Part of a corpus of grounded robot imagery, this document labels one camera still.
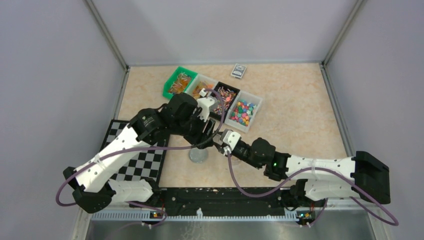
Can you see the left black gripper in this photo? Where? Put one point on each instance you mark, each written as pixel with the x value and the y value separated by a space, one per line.
pixel 201 137

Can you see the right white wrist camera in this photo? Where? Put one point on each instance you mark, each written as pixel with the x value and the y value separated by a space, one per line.
pixel 229 139

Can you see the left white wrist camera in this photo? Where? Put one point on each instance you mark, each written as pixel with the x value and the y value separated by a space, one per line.
pixel 205 104

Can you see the playing card box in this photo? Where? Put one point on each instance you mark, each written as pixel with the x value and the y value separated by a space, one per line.
pixel 238 71

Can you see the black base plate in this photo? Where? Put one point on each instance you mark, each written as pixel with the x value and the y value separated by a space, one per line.
pixel 227 202

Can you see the black candy bin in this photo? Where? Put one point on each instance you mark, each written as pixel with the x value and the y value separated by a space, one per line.
pixel 228 94

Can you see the black white checkerboard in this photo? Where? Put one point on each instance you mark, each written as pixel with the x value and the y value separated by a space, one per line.
pixel 147 164

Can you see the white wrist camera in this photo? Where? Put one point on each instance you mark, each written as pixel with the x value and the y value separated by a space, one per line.
pixel 205 104
pixel 229 139

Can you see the white bin colourful candies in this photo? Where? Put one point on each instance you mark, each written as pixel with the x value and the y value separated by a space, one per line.
pixel 242 112

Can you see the clear plastic jar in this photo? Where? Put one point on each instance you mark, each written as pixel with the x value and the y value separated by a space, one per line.
pixel 235 162

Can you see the silver jar lid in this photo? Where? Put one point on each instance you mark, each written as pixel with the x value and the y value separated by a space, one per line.
pixel 197 155

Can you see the green candy bin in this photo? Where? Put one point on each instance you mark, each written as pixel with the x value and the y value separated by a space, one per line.
pixel 178 82

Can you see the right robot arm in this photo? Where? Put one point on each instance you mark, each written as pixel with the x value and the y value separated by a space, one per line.
pixel 360 176

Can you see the white cable duct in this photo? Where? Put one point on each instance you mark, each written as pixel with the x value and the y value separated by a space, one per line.
pixel 147 216

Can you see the white bin orange candies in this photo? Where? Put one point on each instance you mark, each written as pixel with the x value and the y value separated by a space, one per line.
pixel 198 83

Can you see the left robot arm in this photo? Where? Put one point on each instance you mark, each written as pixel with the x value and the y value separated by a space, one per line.
pixel 92 183

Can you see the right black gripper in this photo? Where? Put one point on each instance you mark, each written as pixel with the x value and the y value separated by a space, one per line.
pixel 222 149

